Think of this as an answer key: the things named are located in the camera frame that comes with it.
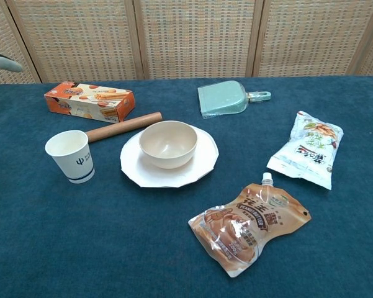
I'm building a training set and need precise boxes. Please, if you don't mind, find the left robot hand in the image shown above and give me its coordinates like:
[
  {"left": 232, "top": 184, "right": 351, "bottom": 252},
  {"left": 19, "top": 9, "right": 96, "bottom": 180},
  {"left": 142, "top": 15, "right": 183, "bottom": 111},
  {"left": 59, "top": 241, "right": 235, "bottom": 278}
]
[{"left": 0, "top": 52, "right": 24, "bottom": 148}]

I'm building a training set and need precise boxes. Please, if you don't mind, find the small white paper cup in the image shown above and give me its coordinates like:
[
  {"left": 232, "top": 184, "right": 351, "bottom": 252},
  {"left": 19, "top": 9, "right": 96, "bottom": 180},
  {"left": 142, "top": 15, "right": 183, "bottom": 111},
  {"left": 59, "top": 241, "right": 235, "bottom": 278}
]
[{"left": 44, "top": 130, "right": 96, "bottom": 184}]

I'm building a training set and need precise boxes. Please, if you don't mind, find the orange biscuit box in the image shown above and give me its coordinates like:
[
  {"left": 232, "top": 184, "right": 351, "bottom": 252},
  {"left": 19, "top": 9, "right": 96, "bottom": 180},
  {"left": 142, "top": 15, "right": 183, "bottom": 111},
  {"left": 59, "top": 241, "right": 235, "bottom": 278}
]
[{"left": 43, "top": 81, "right": 136, "bottom": 124}]

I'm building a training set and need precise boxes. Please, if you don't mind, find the wooden rolling pin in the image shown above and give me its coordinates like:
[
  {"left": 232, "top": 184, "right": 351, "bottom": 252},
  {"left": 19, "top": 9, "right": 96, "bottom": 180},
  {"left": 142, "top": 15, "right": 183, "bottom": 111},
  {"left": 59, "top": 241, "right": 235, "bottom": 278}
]
[{"left": 84, "top": 111, "right": 163, "bottom": 144}]

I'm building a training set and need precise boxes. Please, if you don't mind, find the beige bowl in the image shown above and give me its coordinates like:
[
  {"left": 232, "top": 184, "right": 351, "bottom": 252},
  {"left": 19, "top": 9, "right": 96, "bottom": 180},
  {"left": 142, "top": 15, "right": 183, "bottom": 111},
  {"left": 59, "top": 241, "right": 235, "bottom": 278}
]
[{"left": 138, "top": 120, "right": 198, "bottom": 170}]

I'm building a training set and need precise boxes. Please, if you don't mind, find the woven folding screen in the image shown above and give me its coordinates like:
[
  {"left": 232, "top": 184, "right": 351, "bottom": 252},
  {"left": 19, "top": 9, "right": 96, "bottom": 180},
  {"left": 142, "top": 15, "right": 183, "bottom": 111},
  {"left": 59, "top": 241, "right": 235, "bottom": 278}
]
[{"left": 0, "top": 0, "right": 373, "bottom": 88}]

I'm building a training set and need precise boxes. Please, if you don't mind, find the blue table cloth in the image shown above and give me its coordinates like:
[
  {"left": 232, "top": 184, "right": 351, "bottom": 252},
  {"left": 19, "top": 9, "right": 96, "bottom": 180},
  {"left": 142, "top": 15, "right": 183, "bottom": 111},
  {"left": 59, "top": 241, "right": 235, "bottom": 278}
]
[{"left": 0, "top": 75, "right": 373, "bottom": 298}]

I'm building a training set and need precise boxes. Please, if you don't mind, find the green dustpan in plastic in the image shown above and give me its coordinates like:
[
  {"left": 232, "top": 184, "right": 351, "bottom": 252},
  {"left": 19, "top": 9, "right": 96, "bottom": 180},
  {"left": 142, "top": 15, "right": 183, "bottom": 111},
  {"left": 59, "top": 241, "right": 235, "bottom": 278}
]
[{"left": 197, "top": 80, "right": 272, "bottom": 120}]

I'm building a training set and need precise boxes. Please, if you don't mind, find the white paper plate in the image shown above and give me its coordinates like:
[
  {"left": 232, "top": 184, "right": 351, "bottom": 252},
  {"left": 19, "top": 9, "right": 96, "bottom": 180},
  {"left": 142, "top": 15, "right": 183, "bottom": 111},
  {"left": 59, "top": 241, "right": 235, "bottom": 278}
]
[{"left": 120, "top": 127, "right": 220, "bottom": 189}]

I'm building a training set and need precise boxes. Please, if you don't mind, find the brown peanut butter pouch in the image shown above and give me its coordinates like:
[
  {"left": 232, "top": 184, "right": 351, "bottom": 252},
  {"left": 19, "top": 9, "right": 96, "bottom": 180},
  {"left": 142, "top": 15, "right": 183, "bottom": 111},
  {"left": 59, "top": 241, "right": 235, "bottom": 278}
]
[{"left": 187, "top": 172, "right": 312, "bottom": 278}]

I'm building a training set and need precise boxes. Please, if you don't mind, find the white snack bag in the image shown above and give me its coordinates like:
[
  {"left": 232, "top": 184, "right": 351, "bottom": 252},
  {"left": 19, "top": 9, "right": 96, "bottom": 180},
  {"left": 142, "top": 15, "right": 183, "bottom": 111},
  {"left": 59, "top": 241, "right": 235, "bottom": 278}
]
[{"left": 266, "top": 111, "right": 344, "bottom": 191}]

